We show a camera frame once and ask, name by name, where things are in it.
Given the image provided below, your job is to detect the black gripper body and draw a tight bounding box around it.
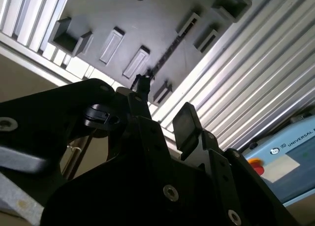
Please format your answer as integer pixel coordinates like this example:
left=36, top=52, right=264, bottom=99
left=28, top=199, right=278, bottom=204
left=40, top=158, right=223, bottom=226

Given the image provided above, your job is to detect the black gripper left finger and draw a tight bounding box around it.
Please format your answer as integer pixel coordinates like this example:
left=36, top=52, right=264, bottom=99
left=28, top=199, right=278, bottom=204
left=0, top=73, right=187, bottom=213

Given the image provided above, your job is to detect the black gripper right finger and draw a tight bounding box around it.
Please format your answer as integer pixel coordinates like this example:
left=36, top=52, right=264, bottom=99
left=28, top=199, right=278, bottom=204
left=172, top=102, right=300, bottom=226

